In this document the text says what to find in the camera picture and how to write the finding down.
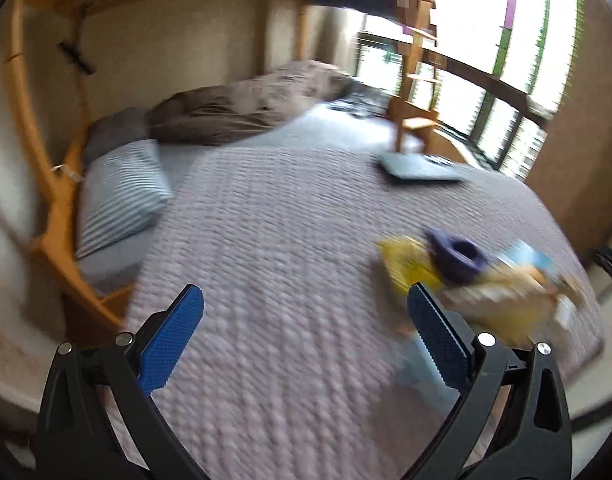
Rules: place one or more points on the purple curved plastic object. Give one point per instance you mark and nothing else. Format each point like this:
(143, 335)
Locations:
(457, 259)

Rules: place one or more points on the striped grey pillow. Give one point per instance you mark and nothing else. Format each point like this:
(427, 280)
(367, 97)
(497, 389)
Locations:
(124, 192)

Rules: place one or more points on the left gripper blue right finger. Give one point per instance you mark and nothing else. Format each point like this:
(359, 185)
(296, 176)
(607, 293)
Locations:
(511, 419)

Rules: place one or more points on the grey crumpled clothes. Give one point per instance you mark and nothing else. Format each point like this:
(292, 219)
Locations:
(362, 103)

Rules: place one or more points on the black laptop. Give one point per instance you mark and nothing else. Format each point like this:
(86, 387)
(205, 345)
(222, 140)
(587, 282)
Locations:
(419, 168)

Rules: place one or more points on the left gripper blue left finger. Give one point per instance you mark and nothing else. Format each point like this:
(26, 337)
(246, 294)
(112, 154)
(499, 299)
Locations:
(97, 417)

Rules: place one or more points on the yellow tissue packet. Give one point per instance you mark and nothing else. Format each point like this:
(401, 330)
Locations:
(407, 261)

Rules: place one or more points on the yellow paper bag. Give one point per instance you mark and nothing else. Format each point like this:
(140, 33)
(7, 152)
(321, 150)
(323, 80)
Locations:
(520, 305)

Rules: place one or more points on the lavender quilted bedspread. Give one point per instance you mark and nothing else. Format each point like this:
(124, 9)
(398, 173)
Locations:
(293, 371)

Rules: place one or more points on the brown crumpled duvet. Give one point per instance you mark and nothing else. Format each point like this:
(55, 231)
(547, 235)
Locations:
(236, 111)

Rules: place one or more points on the dark balcony railing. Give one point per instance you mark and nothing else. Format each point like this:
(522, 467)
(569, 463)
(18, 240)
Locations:
(500, 124)

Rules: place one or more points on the wooden bunk bed frame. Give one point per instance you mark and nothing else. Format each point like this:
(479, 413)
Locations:
(45, 159)

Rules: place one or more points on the wooden bunk ladder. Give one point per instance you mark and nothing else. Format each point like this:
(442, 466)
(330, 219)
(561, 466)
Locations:
(415, 18)

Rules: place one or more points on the dark grey pillow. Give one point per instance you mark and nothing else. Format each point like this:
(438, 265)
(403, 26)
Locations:
(114, 130)

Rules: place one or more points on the blue disposable face mask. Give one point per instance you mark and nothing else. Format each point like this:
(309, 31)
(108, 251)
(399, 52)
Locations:
(419, 372)

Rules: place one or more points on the black clamp on bedpost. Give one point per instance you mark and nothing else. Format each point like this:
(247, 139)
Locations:
(74, 57)

